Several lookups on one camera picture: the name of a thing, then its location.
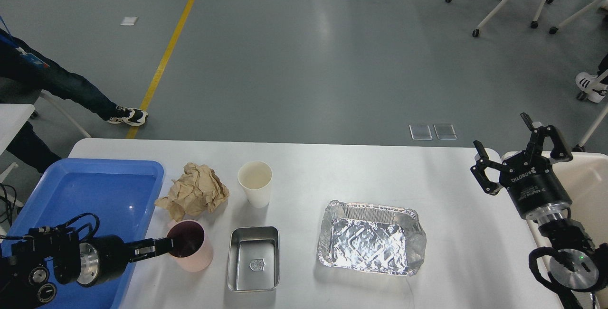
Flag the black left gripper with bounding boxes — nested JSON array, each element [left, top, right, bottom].
[[76, 235, 174, 287]]

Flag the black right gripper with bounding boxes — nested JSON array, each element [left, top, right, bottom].
[[471, 112, 573, 220]]

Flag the pink ribbed mug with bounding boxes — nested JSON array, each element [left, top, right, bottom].
[[166, 219, 213, 272]]

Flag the stainless steel rectangular tray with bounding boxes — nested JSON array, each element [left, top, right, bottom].
[[227, 225, 280, 292]]

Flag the white paper cup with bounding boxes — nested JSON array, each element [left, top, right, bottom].
[[237, 160, 273, 208]]

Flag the aluminium foil container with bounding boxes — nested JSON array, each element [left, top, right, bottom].
[[316, 199, 427, 276]]

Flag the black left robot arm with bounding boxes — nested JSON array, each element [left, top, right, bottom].
[[0, 213, 176, 309]]

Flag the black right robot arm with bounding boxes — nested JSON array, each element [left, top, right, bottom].
[[470, 112, 607, 309]]

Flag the beige plastic bin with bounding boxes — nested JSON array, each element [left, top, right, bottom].
[[501, 151, 608, 309]]

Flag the crumpled brown paper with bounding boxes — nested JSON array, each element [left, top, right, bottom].
[[154, 162, 230, 222]]

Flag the white sneaker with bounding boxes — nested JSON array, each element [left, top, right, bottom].
[[575, 71, 608, 103]]

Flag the grey chair at left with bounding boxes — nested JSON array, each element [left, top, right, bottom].
[[33, 90, 93, 139]]

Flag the white side table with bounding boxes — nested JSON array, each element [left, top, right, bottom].
[[0, 103, 35, 154]]

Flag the person in beige sweater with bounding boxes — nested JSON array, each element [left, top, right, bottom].
[[0, 35, 149, 174]]

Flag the blue lanyard badge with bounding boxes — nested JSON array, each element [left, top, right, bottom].
[[0, 16, 48, 69]]

